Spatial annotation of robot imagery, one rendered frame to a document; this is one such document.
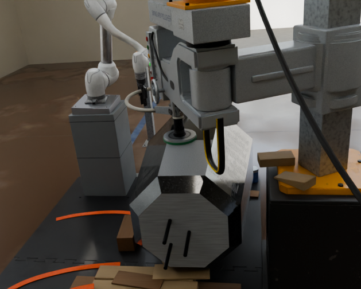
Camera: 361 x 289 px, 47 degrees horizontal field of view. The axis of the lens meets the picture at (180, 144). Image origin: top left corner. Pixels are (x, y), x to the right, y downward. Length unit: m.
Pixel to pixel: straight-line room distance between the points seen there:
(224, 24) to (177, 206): 1.01
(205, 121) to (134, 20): 7.77
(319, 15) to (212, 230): 1.22
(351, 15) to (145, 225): 1.49
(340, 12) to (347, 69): 0.26
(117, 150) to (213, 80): 1.90
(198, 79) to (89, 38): 8.15
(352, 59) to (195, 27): 0.80
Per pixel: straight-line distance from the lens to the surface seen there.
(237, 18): 1.73
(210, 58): 1.79
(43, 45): 10.39
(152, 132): 4.72
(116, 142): 3.55
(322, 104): 2.12
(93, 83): 3.55
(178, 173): 2.25
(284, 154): 2.46
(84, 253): 3.18
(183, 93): 2.09
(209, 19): 1.69
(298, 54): 2.01
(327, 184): 2.27
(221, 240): 2.32
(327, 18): 2.08
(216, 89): 1.83
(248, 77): 1.90
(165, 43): 2.40
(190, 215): 2.25
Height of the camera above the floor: 1.88
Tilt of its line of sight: 24 degrees down
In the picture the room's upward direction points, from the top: 5 degrees counter-clockwise
